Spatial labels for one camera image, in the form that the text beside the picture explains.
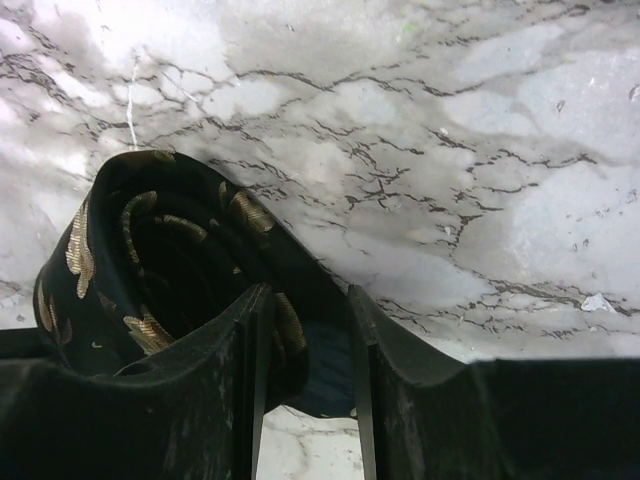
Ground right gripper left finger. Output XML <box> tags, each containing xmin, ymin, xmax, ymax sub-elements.
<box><xmin>1</xmin><ymin>285</ymin><xmax>273</xmax><ymax>479</ymax></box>

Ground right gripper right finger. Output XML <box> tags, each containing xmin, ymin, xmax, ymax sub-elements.
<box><xmin>347</xmin><ymin>286</ymin><xmax>639</xmax><ymax>479</ymax></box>

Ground black floral necktie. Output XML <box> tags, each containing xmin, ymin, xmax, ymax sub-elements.
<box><xmin>33</xmin><ymin>150</ymin><xmax>355</xmax><ymax>418</ymax></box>

